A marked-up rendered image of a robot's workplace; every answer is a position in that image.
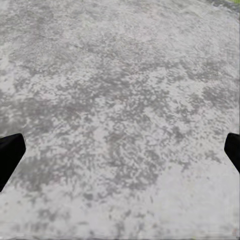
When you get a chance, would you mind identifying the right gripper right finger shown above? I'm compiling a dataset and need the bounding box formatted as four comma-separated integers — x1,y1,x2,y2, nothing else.
224,133,240,173

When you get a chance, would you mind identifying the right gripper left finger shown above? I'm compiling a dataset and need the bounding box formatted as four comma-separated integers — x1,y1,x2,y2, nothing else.
0,133,26,193

